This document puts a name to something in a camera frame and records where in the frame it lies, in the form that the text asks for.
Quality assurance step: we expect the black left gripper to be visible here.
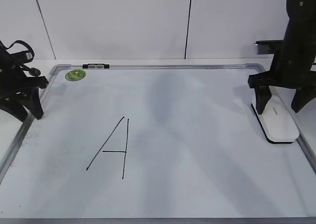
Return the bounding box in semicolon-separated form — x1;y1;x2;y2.
0;45;48;122

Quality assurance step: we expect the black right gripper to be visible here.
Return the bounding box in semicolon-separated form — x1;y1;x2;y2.
248;19;316;115

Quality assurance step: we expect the white whiteboard eraser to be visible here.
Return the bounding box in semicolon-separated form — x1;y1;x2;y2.
251;95;300;144

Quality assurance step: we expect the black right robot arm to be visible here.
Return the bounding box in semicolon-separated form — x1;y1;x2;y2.
248;0;316;114

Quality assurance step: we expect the round green sticker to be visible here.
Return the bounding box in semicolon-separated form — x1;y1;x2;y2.
65;69;86;82

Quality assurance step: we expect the black whiteboard hanger clip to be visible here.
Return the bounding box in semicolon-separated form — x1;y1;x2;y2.
82;63;110;69

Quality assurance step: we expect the aluminium framed whiteboard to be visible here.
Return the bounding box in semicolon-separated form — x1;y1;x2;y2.
0;63;316;224

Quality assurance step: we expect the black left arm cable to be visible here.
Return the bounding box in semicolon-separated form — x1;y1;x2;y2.
0;40;40;76

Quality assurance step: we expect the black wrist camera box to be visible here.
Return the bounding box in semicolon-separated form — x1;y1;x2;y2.
254;40;283;55

